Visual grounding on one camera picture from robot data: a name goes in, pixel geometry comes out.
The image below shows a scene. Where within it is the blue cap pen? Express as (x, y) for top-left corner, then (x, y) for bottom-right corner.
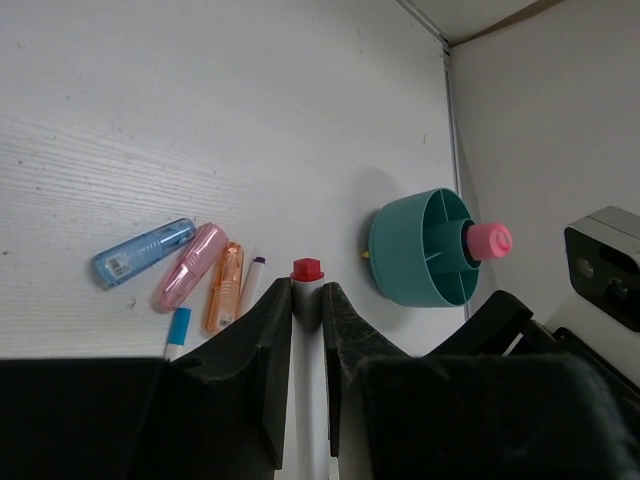
(164, 307), (191, 361)

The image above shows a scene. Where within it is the pink correction tape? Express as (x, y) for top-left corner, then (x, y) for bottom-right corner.
(152, 223), (228, 313)

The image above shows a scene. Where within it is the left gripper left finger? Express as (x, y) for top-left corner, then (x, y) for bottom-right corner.
(1, 278), (292, 479)

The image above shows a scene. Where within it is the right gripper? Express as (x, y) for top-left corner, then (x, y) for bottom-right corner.
(432, 290), (639, 390)

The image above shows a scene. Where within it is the blue correction tape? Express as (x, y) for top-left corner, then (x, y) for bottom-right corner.
(90, 218), (196, 289)

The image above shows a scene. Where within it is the orange correction tape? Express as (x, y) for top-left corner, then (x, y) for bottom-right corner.
(203, 242), (244, 335)

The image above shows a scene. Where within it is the red cap pen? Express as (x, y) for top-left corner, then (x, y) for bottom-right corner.
(290, 258), (330, 479)

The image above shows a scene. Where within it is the purple cap pen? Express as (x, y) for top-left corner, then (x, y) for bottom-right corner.
(238, 256), (266, 317)

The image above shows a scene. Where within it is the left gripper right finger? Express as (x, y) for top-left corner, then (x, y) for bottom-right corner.
(322, 282), (639, 479)

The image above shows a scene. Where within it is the teal round organizer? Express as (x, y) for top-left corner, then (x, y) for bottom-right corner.
(368, 188), (480, 308)

